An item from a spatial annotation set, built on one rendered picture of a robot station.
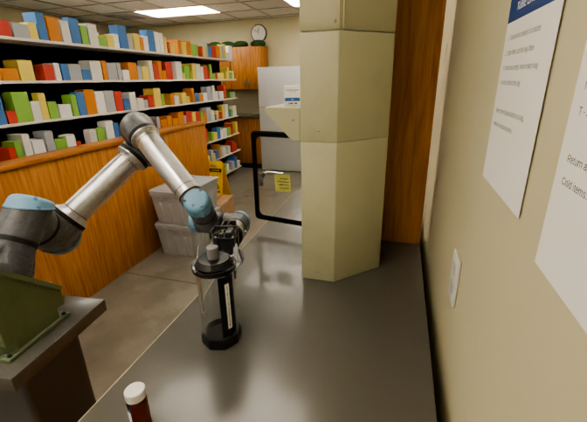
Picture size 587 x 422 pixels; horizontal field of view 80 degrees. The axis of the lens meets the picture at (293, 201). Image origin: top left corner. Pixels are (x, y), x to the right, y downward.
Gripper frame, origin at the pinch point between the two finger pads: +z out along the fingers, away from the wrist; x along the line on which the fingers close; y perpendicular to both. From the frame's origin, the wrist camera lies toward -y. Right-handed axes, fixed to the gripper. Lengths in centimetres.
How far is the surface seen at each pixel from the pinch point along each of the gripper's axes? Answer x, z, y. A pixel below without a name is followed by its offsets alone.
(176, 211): -97, -225, -48
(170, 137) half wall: -116, -278, 15
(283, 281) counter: 14.8, -28.4, -17.7
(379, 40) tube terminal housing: 44, -29, 58
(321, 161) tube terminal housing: 27.5, -25.8, 23.6
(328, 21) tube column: 29, -23, 62
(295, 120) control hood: 19.7, -26.8, 35.8
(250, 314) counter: 6.2, -10.7, -19.3
